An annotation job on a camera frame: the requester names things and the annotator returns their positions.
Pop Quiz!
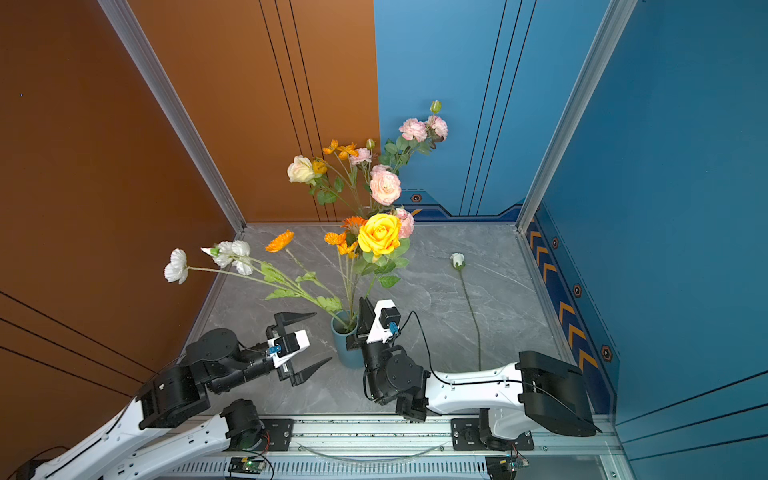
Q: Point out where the blue cylindrical vase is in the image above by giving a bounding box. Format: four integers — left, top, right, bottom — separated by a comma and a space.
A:
331, 311, 364, 369

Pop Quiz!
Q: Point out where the red orange flower stem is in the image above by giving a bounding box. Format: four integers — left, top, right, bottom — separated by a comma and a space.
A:
260, 216, 368, 332

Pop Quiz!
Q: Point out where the white poppy flower stem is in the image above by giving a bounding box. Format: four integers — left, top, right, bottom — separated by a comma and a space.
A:
163, 231, 354, 332

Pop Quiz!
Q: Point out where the small white bud stem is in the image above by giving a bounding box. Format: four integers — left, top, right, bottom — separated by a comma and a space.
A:
450, 252, 482, 370

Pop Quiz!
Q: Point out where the large pink ranunculus stem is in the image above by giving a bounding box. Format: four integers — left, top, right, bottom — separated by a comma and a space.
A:
368, 165, 415, 239

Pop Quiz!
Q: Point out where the white rose flower stem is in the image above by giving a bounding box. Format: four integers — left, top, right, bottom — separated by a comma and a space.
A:
287, 155, 362, 214

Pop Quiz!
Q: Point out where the pink peony flower stem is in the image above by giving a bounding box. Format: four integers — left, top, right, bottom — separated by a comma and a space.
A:
347, 139, 380, 216

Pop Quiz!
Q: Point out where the orange poppy flower stem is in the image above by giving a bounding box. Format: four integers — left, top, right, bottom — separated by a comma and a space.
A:
309, 139, 364, 216

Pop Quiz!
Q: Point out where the pink rose flower stem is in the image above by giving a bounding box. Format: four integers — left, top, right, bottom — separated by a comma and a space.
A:
379, 100, 449, 174

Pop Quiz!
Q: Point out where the orange rose flower stem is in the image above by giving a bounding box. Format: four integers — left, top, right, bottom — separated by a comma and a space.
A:
347, 208, 415, 298

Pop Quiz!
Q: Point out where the clear glass vase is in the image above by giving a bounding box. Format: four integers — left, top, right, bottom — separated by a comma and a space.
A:
358, 214, 387, 261

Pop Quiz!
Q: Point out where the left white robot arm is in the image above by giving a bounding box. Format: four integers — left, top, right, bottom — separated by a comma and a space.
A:
12, 312, 323, 479

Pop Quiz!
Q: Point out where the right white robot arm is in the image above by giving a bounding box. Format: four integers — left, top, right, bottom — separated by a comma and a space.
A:
348, 297, 601, 450

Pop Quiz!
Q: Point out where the left green circuit board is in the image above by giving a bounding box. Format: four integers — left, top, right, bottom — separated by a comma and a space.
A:
227, 456, 271, 479

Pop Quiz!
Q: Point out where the right circuit board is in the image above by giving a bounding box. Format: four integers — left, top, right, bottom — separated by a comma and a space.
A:
485, 456, 517, 480

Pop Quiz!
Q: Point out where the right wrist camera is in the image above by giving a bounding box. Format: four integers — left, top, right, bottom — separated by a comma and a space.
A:
366, 299, 401, 344

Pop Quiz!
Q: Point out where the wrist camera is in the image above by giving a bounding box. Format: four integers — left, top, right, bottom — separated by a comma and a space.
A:
366, 299, 401, 344
267, 330, 310, 369

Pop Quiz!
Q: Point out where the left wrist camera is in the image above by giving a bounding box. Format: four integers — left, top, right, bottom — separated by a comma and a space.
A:
267, 330, 310, 369

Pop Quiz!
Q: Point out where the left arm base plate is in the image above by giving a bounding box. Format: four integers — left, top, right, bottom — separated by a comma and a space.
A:
246, 418, 295, 454

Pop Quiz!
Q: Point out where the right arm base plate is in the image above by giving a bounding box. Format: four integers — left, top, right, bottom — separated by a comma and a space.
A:
450, 418, 535, 453

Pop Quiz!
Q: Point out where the aluminium front rail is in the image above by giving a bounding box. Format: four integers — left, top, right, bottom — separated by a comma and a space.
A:
150, 414, 634, 479

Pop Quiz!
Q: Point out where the left aluminium corner post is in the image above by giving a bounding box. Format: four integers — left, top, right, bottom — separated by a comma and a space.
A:
98, 0, 247, 235

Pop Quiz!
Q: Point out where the aluminium corner post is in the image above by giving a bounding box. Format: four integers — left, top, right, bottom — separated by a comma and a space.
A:
516, 0, 638, 234
98, 0, 247, 235

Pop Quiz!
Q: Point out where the right aluminium corner post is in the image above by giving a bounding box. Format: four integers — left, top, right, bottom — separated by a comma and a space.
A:
516, 0, 638, 234

